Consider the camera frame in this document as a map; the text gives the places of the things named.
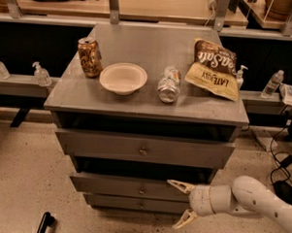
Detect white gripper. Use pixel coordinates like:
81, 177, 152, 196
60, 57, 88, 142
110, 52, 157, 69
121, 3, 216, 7
168, 180, 236, 230

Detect grey drawer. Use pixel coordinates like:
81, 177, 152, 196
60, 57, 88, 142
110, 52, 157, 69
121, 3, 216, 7
83, 193, 189, 215
56, 128, 235, 168
70, 158, 216, 202

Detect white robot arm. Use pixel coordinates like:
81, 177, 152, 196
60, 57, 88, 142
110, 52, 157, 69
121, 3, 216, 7
168, 175, 292, 233

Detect grey bottom drawer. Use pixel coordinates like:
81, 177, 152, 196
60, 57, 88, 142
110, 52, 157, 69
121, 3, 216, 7
83, 193, 189, 215

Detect grey drawer cabinet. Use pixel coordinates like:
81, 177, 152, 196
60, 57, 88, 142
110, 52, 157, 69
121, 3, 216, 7
38, 20, 253, 222

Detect grey top drawer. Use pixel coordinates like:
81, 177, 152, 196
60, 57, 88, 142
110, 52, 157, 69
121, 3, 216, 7
56, 128, 235, 168

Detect white flat box on floor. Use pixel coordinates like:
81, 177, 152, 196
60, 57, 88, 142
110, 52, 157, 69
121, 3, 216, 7
253, 129, 277, 152

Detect brown yellow chip bag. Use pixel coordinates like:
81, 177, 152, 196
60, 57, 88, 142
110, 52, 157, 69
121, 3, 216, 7
184, 38, 239, 102

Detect white pump bottle right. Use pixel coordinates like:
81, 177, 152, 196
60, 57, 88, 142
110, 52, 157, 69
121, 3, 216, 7
236, 65, 248, 89

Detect white paper bowl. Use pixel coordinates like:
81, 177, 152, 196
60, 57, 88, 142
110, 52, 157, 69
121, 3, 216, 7
99, 63, 147, 95

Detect clear water bottle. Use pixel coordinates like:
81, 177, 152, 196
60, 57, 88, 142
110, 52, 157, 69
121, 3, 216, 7
261, 70, 284, 98

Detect black object on floor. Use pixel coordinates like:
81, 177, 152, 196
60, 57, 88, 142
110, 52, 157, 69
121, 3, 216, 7
36, 212, 55, 233

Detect folded paper packet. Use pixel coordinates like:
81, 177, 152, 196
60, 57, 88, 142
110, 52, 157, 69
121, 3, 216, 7
279, 83, 292, 107

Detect orange soda can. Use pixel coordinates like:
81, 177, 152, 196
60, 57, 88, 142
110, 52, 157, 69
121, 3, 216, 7
78, 36, 103, 79

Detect clear sanitizer pump bottle left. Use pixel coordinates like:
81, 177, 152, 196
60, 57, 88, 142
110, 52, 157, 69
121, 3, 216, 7
33, 61, 52, 87

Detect wooden shelf rack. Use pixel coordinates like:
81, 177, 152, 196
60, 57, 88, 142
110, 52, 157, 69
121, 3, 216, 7
0, 0, 292, 40

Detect black floor cables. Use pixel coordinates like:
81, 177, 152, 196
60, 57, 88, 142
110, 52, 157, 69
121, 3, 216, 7
267, 125, 292, 191

